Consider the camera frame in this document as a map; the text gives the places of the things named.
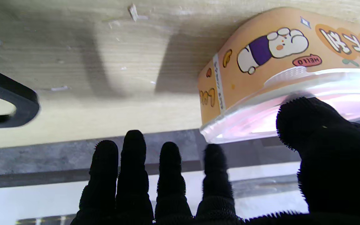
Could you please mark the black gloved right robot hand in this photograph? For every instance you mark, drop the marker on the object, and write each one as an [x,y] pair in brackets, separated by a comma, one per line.
[339,162]

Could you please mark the clear plastic lid pink sheet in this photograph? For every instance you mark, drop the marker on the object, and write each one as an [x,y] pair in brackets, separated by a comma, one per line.
[292,103]

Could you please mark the white paper food container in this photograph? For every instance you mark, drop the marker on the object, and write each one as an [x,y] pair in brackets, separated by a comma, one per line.
[261,62]

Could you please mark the white paper scrap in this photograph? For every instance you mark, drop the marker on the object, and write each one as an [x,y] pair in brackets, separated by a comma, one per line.
[59,88]
[133,12]

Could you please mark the white kitchen counter grey front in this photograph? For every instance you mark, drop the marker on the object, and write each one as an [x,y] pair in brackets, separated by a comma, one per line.
[58,175]

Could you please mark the black cast iron skillet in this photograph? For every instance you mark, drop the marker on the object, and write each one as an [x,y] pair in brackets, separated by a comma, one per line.
[8,103]

